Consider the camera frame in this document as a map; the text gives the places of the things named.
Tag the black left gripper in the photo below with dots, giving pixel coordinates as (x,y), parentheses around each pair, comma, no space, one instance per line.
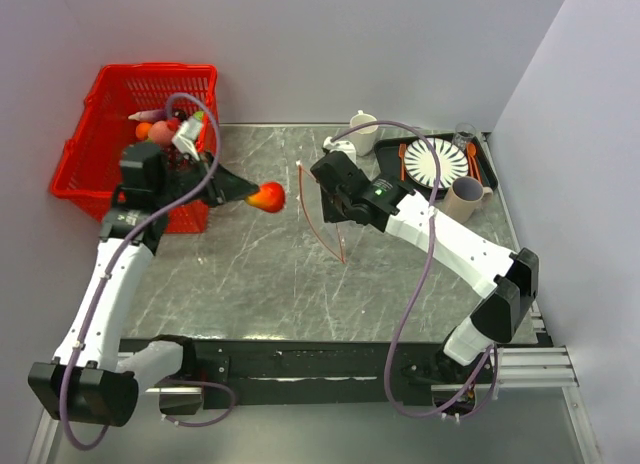
(224,186)

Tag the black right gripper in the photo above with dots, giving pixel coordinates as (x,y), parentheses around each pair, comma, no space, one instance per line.
(331,214)

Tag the clear zip top bag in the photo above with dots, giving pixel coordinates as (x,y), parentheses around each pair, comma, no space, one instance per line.
(335,238)

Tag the red yellow apple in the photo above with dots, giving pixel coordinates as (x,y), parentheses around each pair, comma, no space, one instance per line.
(270,198)

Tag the dark red grape bunch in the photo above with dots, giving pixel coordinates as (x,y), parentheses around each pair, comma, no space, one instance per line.
(177,159)

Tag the pink peach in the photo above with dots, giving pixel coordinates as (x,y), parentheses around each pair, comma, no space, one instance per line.
(160,133)

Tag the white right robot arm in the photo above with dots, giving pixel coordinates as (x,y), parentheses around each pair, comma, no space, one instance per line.
(506,281)

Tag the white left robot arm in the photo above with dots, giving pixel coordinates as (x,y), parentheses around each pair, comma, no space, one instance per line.
(85,382)

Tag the orange plastic fork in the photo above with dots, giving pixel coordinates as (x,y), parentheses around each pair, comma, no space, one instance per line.
(401,154)

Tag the orange tangerine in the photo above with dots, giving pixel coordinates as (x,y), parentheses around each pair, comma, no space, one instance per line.
(142,131)

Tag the purple eggplant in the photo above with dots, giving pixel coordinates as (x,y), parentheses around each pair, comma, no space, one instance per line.
(149,116)

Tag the blue striped white plate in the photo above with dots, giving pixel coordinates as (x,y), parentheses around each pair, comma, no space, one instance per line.
(420,165)

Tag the beige mug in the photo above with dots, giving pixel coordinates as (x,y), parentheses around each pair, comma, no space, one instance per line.
(465,195)

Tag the orange plastic spoon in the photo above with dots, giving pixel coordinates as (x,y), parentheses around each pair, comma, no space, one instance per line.
(472,161)

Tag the clear drinking glass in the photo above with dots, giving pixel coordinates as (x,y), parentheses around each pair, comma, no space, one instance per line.
(463,134)

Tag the red plastic basket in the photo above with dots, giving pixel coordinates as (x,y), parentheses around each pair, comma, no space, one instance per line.
(88,170)

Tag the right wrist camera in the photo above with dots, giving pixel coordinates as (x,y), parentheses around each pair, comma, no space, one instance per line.
(344,146)

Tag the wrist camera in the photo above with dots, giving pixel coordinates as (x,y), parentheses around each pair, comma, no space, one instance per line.
(186,137)
(344,146)

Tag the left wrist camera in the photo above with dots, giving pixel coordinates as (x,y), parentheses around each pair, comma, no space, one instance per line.
(186,137)

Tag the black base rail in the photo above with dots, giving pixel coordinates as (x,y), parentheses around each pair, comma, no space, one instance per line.
(253,372)

